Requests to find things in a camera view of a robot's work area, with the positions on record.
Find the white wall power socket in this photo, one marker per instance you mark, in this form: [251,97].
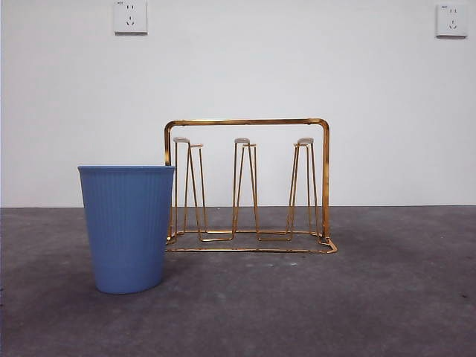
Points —
[451,22]
[130,18]

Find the blue ribbed plastic cup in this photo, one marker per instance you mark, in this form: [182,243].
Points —
[126,230]

